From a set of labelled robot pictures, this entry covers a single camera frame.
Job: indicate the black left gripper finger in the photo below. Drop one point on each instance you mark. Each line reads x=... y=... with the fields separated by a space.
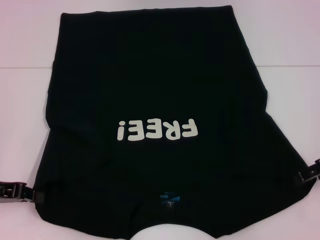
x=15 y=187
x=30 y=197

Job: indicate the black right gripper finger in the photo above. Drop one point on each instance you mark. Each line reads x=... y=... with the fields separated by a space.
x=315 y=167
x=306 y=178

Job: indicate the black shirt with white print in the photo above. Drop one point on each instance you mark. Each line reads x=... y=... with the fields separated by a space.
x=160 y=75

